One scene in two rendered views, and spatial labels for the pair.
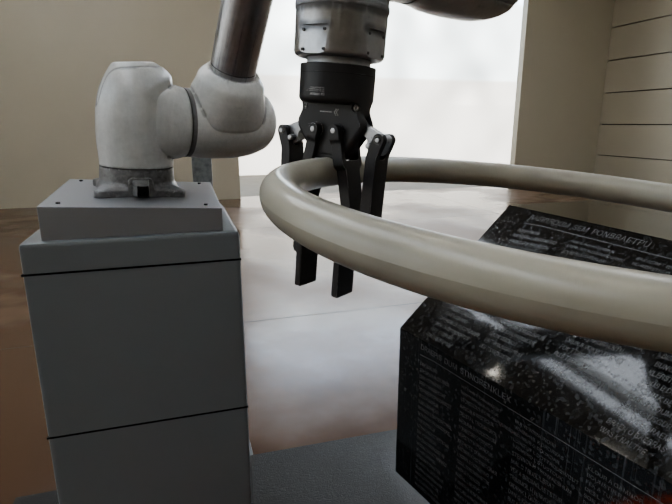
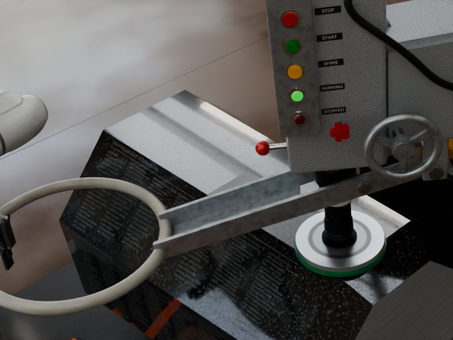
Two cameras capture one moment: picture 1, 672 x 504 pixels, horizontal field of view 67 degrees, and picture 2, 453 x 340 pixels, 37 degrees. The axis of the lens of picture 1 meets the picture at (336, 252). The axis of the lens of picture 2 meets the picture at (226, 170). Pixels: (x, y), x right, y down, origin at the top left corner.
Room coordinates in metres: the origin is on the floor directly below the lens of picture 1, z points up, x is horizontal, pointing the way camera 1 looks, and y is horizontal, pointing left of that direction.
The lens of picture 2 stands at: (-0.96, -0.26, 1.97)
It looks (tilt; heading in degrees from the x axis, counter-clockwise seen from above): 35 degrees down; 346
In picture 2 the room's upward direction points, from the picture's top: 10 degrees counter-clockwise
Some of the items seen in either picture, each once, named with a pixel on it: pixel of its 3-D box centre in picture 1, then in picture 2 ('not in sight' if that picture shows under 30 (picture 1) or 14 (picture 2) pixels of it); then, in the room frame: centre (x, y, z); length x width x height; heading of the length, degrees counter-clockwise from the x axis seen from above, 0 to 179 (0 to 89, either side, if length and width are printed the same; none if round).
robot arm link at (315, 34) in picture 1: (340, 34); not in sight; (0.53, 0.00, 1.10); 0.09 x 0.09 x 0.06
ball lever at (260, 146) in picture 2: not in sight; (273, 147); (0.15, -0.64, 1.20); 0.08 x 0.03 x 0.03; 69
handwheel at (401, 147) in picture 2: not in sight; (399, 137); (0.02, -0.86, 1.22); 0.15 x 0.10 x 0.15; 69
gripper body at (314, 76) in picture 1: (335, 112); not in sight; (0.53, 0.00, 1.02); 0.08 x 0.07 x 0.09; 54
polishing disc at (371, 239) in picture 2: not in sight; (339, 239); (0.17, -0.79, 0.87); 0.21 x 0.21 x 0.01
